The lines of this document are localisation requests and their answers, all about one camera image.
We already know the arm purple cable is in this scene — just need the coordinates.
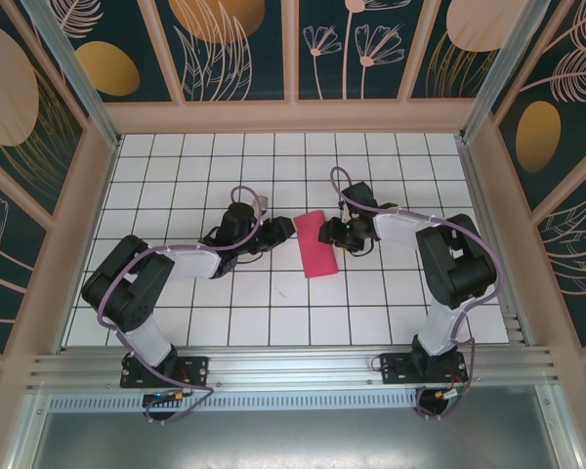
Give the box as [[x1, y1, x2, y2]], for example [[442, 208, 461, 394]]
[[329, 166, 495, 422], [99, 186, 271, 426]]

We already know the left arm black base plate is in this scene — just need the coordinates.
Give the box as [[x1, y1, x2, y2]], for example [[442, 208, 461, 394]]
[[120, 355, 211, 390]]

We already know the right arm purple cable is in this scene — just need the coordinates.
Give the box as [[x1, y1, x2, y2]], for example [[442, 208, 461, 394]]
[[329, 166, 495, 422]]

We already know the long aluminium mounting rail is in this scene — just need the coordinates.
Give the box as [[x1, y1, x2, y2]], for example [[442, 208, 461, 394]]
[[26, 345, 563, 392]]

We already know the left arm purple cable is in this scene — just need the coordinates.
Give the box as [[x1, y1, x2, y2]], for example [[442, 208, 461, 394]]
[[99, 186, 271, 426]]

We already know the grey metal sheet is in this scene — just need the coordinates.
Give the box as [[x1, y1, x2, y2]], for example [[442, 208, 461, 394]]
[[9, 407, 582, 469]]

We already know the pink paper sheet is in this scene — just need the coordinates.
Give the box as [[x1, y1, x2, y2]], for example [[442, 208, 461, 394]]
[[292, 209, 341, 280]]

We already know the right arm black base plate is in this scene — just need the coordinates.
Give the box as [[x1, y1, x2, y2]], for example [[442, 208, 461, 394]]
[[379, 352, 470, 387]]

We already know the aluminium side rail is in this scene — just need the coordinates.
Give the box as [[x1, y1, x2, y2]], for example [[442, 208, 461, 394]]
[[456, 136, 536, 346]]

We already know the aluminium frame post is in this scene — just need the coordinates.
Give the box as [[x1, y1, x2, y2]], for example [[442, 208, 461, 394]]
[[19, 0, 123, 150], [458, 0, 551, 143]]

